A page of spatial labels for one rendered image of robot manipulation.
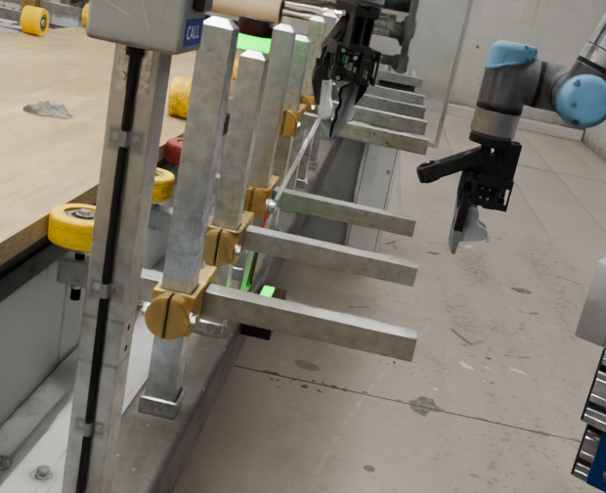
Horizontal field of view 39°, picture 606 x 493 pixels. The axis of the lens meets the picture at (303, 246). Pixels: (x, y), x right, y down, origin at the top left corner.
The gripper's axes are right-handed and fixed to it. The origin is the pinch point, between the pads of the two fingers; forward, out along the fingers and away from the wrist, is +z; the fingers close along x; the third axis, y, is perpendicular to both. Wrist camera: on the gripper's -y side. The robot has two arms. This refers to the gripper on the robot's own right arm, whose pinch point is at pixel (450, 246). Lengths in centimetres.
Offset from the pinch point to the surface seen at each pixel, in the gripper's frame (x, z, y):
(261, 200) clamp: -8.6, -3.1, -32.9
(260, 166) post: -5.8, -7.9, -34.4
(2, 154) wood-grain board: -30, -7, -68
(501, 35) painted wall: 854, -13, 89
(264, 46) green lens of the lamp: -6.1, -27.4, -37.1
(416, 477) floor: 62, 83, 13
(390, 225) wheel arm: -1.6, -1.7, -11.0
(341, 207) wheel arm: -1.6, -2.9, -19.8
